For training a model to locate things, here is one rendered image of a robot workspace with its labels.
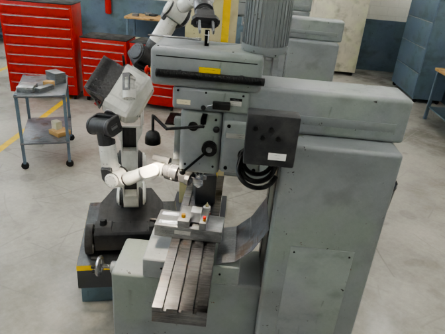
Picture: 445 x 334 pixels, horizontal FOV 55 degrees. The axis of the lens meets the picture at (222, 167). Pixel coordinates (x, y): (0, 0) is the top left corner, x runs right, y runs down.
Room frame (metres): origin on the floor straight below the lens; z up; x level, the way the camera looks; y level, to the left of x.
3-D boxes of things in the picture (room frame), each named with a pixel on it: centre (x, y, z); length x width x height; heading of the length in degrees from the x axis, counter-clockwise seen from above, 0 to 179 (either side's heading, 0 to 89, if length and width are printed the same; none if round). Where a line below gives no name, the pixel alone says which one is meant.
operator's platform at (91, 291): (2.58, 0.62, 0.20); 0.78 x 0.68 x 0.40; 11
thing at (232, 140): (1.87, -0.08, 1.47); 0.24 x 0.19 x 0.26; 179
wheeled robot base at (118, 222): (2.58, 0.62, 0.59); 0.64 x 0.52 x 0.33; 11
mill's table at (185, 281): (1.93, 0.11, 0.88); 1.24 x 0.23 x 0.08; 179
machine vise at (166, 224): (1.87, 0.14, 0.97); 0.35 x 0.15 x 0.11; 86
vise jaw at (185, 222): (1.87, 0.17, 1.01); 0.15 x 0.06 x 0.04; 176
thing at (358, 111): (1.87, -0.39, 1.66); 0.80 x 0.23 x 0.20; 89
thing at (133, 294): (1.88, 0.14, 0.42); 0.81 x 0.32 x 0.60; 89
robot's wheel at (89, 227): (2.29, 0.84, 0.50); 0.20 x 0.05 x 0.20; 11
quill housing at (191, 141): (1.88, 0.11, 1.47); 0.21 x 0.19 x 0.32; 179
